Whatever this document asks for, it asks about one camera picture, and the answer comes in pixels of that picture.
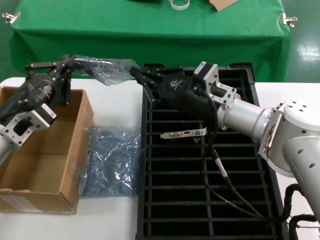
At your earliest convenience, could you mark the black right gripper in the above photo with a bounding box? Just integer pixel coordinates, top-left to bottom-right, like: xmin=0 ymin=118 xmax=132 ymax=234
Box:
xmin=128 ymin=64 xmax=219 ymax=121

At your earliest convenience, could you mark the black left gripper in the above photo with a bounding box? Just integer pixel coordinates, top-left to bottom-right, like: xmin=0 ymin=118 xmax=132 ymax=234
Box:
xmin=0 ymin=53 xmax=78 ymax=124

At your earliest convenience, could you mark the translucent grey antistatic bag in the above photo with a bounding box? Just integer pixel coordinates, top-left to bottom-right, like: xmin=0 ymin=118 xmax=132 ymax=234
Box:
xmin=71 ymin=56 xmax=141 ymax=87
xmin=79 ymin=124 xmax=142 ymax=200

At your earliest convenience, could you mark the brown cardboard box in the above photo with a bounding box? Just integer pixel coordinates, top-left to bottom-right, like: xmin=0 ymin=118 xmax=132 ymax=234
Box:
xmin=0 ymin=86 xmax=96 ymax=216

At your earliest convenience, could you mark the black slotted container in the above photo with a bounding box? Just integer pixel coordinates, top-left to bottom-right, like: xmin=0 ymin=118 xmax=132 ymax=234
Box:
xmin=134 ymin=62 xmax=292 ymax=240

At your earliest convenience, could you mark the green tablecloth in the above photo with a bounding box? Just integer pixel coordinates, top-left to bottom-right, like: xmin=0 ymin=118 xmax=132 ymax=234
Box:
xmin=8 ymin=0 xmax=292 ymax=83

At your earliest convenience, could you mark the silver binder clip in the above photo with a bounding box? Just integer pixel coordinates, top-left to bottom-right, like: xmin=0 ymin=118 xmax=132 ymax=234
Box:
xmin=1 ymin=12 xmax=21 ymax=25
xmin=279 ymin=12 xmax=298 ymax=28

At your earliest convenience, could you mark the white tape roll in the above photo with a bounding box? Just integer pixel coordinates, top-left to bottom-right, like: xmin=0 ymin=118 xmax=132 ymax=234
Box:
xmin=169 ymin=0 xmax=191 ymax=11

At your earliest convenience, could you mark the black flat object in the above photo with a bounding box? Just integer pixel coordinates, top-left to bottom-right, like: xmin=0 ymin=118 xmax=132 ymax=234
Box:
xmin=127 ymin=0 xmax=162 ymax=5

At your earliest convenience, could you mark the brown cardboard piece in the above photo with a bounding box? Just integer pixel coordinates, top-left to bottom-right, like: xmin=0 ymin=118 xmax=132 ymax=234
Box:
xmin=207 ymin=0 xmax=240 ymax=13

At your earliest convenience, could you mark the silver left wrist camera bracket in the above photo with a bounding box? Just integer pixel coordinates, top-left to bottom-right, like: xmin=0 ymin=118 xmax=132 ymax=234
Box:
xmin=1 ymin=102 xmax=58 ymax=146

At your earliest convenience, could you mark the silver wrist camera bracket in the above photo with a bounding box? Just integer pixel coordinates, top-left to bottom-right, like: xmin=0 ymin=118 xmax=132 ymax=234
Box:
xmin=1 ymin=102 xmax=58 ymax=146
xmin=192 ymin=60 xmax=238 ymax=111

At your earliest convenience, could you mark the graphics card with metal bracket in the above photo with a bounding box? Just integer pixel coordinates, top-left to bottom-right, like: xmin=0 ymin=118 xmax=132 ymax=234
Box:
xmin=159 ymin=126 xmax=209 ymax=144

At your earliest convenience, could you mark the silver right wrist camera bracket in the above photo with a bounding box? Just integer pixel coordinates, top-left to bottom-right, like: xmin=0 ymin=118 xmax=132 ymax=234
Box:
xmin=192 ymin=60 xmax=238 ymax=111

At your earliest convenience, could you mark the black corrugated cable conduit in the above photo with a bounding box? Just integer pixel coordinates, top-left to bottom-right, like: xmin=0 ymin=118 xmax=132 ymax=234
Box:
xmin=281 ymin=183 xmax=305 ymax=225
xmin=289 ymin=213 xmax=318 ymax=240

